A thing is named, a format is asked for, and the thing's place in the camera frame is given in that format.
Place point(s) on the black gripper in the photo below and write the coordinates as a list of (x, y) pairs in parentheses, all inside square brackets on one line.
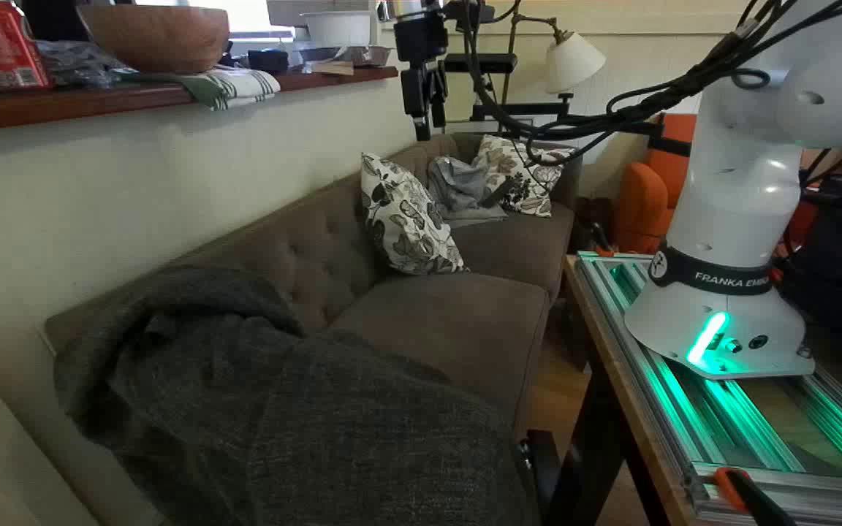
[(423, 41)]

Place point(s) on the grey blanket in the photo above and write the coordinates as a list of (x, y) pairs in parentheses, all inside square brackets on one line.
[(225, 412)]

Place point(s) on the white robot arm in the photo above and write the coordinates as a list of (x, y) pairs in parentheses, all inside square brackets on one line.
[(766, 91)]

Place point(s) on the light grey crumpled cloth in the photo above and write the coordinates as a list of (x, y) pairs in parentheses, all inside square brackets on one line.
[(459, 194)]

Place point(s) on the far floral patterned pillow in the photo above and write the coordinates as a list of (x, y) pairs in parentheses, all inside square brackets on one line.
[(518, 175)]

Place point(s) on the floral patterned pillow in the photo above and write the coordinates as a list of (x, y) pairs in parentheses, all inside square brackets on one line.
[(518, 175), (401, 221)]

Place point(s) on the near floral patterned pillow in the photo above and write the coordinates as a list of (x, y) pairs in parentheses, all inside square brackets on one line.
[(401, 221)]

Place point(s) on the white lamp shade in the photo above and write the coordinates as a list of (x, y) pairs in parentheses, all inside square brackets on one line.
[(572, 60)]

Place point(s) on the folded striped cloth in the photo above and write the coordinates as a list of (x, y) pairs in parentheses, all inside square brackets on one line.
[(228, 88)]

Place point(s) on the brown tufted sofa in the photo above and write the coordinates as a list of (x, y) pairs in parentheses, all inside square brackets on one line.
[(481, 329)]

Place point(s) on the orange armchair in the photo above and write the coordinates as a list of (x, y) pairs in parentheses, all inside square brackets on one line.
[(649, 187)]

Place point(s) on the wooden bowl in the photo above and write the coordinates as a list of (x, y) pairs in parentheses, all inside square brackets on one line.
[(160, 40)]

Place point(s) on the dark wooden shelf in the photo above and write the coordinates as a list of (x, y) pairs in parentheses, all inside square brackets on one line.
[(50, 107)]

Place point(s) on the red box on shelf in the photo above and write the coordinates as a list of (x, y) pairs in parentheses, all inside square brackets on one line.
[(22, 64)]

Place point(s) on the black stereo camera on mount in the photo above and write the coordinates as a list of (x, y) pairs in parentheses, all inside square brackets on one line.
[(487, 62)]

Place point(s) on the orange handled clamp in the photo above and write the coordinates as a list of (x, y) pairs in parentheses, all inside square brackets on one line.
[(747, 494)]

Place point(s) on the aluminium frame robot table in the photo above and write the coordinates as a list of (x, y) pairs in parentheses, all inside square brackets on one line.
[(673, 430)]

